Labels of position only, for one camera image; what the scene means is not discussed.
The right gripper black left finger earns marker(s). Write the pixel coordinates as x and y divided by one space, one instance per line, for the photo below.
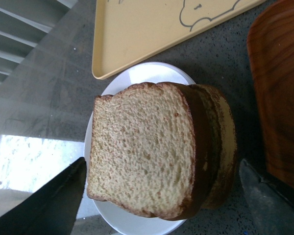
52 209

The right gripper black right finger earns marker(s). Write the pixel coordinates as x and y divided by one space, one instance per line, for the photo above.
271 201

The white round plate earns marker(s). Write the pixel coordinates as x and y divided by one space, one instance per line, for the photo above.
124 222

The bread slice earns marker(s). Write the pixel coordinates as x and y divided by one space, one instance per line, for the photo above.
224 143
148 149

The grey pleated curtain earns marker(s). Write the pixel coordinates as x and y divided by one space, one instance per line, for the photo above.
23 24

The brown wooden tray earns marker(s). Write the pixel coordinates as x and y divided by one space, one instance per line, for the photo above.
270 45

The yellow bear serving tray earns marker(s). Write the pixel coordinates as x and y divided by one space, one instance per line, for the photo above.
130 31

